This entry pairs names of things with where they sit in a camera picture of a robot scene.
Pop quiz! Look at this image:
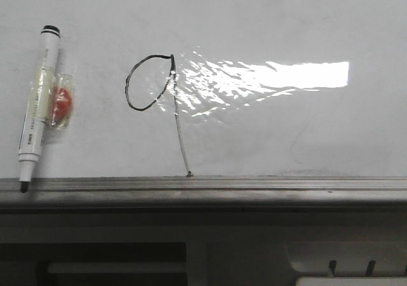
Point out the red round magnet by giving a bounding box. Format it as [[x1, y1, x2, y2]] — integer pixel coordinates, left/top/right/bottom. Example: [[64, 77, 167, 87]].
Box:
[[51, 88, 72, 123]]

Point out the white whiteboard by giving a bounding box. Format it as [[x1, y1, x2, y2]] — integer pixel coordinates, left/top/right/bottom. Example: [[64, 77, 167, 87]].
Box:
[[1, 0, 406, 178]]

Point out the white plastic tray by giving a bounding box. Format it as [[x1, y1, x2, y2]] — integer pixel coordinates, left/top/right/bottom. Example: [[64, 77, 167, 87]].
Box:
[[296, 276, 406, 286]]

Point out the grey aluminium whiteboard frame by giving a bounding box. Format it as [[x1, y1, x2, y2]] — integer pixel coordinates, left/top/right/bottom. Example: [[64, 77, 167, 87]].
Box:
[[1, 176, 406, 212]]

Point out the white whiteboard marker black tip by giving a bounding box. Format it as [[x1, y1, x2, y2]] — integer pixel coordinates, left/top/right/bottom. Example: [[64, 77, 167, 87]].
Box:
[[18, 25, 60, 193]]

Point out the clear adhesive tape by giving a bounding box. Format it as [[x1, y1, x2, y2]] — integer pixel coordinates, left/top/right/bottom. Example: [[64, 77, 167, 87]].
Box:
[[25, 66, 74, 130]]

